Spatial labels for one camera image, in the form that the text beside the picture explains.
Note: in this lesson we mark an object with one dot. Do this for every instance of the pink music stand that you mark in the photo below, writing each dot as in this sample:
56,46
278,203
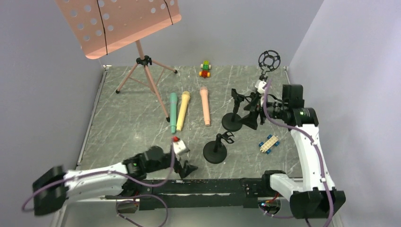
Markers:
104,26

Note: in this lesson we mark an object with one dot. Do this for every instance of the black shock-mount boom stand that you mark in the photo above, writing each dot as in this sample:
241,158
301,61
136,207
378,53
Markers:
268,61

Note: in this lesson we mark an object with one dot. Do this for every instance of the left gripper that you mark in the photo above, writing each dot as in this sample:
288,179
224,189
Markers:
177,161

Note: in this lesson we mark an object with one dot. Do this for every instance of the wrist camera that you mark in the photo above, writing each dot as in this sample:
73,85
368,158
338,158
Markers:
179,146
260,87

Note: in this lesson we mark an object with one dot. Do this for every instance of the yellow toy microphone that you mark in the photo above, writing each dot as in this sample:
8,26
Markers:
183,107

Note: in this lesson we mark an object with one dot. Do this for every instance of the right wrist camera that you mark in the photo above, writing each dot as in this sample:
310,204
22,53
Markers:
260,87

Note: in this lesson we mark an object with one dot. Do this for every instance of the pink toy microphone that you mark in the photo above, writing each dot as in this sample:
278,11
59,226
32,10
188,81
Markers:
205,105

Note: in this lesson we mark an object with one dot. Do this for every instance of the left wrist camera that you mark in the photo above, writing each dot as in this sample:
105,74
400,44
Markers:
179,146

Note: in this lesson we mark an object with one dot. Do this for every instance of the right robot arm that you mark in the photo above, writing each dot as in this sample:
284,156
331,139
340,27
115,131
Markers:
316,196

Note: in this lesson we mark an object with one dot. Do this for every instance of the green toy microphone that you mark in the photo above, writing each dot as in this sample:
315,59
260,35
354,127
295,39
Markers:
173,112

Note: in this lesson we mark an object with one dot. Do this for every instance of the green red brick car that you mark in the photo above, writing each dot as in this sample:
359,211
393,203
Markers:
205,69

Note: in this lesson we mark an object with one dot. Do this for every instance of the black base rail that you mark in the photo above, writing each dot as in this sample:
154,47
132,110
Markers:
200,193

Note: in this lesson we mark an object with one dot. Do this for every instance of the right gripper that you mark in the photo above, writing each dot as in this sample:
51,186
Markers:
259,106

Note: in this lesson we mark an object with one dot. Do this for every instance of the black mic stand with clip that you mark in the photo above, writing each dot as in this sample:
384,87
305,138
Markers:
231,121

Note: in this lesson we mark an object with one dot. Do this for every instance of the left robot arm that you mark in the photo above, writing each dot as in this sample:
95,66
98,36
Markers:
57,187

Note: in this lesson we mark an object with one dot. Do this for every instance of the beige blue brick car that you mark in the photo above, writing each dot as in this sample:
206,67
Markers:
271,141

